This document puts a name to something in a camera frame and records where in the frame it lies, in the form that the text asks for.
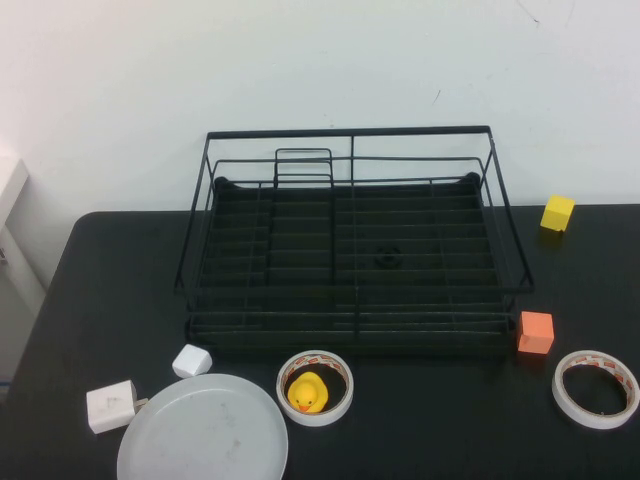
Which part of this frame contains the orange cube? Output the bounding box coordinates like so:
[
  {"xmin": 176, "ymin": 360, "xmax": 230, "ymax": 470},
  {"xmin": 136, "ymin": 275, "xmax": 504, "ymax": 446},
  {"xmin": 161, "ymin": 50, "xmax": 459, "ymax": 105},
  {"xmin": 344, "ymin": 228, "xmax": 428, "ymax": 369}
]
[{"xmin": 516, "ymin": 310, "xmax": 555, "ymax": 357}]

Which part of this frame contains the white cube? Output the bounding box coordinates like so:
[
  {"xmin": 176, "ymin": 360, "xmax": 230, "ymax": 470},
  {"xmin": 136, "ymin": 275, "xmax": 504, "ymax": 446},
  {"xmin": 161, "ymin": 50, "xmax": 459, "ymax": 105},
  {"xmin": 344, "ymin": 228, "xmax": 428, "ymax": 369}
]
[{"xmin": 171, "ymin": 343, "xmax": 214, "ymax": 380}]

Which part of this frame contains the white power adapter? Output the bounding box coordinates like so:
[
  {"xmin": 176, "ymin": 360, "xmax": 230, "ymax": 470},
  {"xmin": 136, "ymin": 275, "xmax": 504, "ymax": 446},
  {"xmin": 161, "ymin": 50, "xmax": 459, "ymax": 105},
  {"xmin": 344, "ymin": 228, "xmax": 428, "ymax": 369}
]
[{"xmin": 85, "ymin": 379, "xmax": 150, "ymax": 435}]

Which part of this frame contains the white tape roll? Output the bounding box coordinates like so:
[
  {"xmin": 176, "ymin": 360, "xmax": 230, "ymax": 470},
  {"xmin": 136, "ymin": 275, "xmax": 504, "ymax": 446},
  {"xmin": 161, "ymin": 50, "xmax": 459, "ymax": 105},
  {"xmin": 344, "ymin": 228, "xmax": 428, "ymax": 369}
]
[
  {"xmin": 275, "ymin": 349, "xmax": 355, "ymax": 428},
  {"xmin": 551, "ymin": 349, "xmax": 640, "ymax": 430}
]

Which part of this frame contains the grey round plate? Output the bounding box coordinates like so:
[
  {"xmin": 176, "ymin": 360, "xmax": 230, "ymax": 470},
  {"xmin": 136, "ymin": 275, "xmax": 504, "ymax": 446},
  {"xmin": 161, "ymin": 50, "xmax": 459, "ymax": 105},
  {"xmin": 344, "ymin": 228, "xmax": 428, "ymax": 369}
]
[{"xmin": 116, "ymin": 373, "xmax": 290, "ymax": 480}]

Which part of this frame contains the black wire dish rack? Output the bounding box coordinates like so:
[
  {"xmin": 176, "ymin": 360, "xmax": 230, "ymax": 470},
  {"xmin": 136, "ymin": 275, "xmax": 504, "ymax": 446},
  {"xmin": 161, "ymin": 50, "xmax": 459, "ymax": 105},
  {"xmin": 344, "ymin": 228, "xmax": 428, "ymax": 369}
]
[{"xmin": 172, "ymin": 124, "xmax": 536, "ymax": 356}]

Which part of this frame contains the yellow cube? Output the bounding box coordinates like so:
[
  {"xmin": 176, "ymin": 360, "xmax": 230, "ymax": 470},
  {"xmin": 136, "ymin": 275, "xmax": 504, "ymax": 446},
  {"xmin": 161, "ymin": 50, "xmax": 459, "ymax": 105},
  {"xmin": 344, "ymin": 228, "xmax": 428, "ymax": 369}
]
[{"xmin": 539, "ymin": 194, "xmax": 577, "ymax": 233}]

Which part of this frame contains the yellow rubber duck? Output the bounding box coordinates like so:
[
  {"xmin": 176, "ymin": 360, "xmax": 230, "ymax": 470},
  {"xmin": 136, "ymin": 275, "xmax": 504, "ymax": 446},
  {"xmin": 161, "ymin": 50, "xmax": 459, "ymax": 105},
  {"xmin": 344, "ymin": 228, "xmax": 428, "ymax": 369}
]
[{"xmin": 287, "ymin": 371, "xmax": 330, "ymax": 414}]

